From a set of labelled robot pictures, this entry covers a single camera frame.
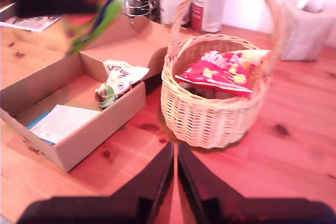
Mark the red chocolate egg bag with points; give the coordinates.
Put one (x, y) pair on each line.
(218, 74)

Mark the pale cube tissue box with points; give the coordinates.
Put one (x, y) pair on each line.
(304, 37)

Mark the tin can with white label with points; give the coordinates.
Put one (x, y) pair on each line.
(170, 6)

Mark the printed magazine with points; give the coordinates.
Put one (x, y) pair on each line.
(34, 23)

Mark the open cardboard box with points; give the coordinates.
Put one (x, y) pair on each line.
(78, 140)

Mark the white printed paper leaflet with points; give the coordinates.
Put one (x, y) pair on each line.
(65, 123)

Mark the blue card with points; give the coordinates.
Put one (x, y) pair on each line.
(39, 120)

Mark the blue Terry's chocolate egg bag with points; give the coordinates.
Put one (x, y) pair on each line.
(105, 11)

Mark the tin can with red label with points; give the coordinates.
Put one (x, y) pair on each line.
(210, 11)

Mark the white Galaxy egg bag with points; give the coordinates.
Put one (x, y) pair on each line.
(123, 73)

